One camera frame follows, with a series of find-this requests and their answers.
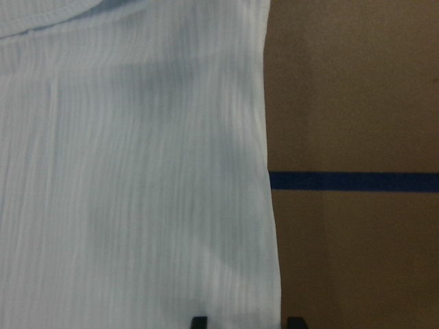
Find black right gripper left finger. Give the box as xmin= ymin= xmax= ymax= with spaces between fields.
xmin=191 ymin=316 xmax=208 ymax=329

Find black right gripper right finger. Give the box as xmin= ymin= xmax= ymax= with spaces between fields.
xmin=287 ymin=317 xmax=306 ymax=329

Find light blue striped button shirt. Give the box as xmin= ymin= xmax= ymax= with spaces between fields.
xmin=1 ymin=1 xmax=281 ymax=328

